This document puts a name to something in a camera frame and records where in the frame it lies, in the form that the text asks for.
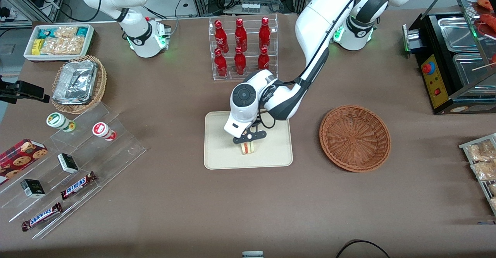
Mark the black floor cable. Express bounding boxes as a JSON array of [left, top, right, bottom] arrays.
[[335, 239, 392, 258]]

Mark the steel warmer pan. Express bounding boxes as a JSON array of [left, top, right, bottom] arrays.
[[452, 52, 496, 96], [437, 16, 482, 53]]

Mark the red cola bottle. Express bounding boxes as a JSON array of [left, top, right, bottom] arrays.
[[234, 18, 248, 53], [257, 47, 270, 72], [234, 46, 247, 76], [258, 17, 272, 50], [214, 20, 229, 54], [214, 48, 228, 78]]

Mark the clear acrylic stepped display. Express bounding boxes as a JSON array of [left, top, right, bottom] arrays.
[[0, 102, 147, 240]]

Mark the beige plastic tray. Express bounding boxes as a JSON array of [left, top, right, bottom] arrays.
[[204, 108, 294, 170]]

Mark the silver foil container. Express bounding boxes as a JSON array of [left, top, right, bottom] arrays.
[[53, 60, 98, 106]]

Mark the red lid drink cup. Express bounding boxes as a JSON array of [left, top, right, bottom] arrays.
[[92, 122, 117, 142]]

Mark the Snickers chocolate bar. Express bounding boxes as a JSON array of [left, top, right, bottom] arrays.
[[60, 171, 98, 200], [21, 202, 63, 232]]

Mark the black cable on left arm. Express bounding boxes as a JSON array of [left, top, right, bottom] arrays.
[[257, 0, 390, 131]]

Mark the large clear cracker bag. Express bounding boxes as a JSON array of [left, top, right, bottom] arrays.
[[40, 36, 85, 55]]

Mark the brown wicker basket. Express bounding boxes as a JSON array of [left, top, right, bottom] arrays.
[[319, 105, 392, 172]]

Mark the white rectangular snack bin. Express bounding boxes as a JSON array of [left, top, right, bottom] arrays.
[[23, 24, 95, 62]]

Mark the small clear cracker bag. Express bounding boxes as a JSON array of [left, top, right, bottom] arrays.
[[54, 26, 78, 39]]

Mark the metal wire rack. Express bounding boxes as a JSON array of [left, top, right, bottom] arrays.
[[459, 133, 496, 217]]

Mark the black food warmer machine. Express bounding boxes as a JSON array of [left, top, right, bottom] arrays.
[[402, 0, 496, 115]]

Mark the light wicker basket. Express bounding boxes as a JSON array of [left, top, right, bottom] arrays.
[[51, 55, 107, 115]]

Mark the red cookie box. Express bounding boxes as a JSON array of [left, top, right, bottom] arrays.
[[0, 138, 49, 185]]

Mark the clear acrylic bottle rack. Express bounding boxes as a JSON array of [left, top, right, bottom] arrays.
[[208, 14, 279, 81]]

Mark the small black carton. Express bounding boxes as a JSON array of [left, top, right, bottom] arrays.
[[57, 153, 79, 174], [20, 179, 46, 199]]

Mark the black camera on mount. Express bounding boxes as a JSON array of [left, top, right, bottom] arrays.
[[0, 75, 50, 105]]

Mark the green lid drink cup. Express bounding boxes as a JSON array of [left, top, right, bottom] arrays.
[[46, 112, 76, 132]]

